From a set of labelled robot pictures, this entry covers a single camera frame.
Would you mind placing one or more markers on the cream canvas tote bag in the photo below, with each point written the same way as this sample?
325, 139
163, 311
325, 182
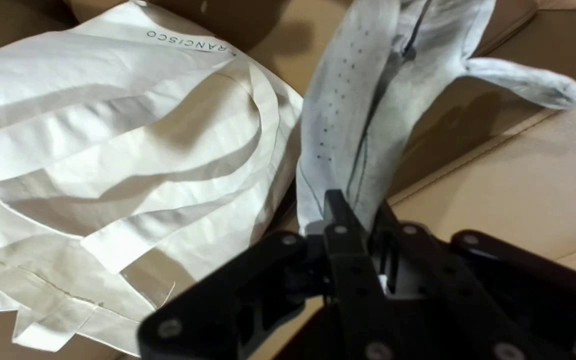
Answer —
101, 167

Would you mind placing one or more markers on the white golf glove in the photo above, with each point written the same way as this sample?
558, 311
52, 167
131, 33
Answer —
368, 112

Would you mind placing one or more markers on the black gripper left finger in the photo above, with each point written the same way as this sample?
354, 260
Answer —
349, 292

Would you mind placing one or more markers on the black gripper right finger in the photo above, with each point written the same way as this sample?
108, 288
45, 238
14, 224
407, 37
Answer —
488, 301

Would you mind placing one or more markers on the brown leather couch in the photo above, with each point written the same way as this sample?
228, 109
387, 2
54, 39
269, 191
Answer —
534, 192

